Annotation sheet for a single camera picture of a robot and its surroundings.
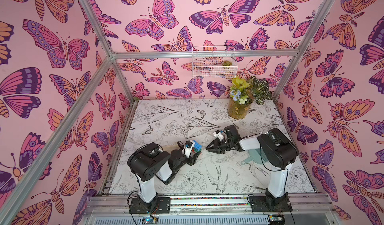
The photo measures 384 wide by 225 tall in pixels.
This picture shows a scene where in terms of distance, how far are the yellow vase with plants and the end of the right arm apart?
21 centimetres

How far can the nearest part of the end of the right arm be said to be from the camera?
31.7 inches

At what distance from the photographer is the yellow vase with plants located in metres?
0.92
